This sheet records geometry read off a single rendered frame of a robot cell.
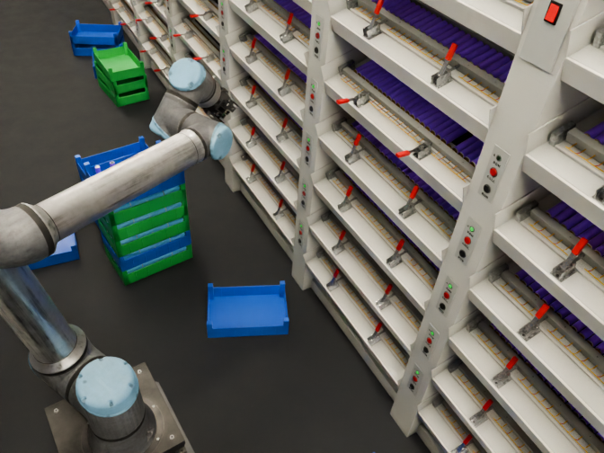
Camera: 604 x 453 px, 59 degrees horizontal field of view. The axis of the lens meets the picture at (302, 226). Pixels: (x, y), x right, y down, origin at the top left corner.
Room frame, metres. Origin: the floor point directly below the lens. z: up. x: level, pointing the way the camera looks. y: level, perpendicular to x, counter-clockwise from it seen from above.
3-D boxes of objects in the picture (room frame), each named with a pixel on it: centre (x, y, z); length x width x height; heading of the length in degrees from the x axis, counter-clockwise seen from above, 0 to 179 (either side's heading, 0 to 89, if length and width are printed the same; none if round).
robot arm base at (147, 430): (0.73, 0.47, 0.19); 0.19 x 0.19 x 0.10
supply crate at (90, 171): (1.56, 0.63, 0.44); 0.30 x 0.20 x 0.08; 129
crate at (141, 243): (1.56, 0.63, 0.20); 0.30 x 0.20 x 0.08; 129
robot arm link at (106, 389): (0.74, 0.48, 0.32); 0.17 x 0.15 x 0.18; 58
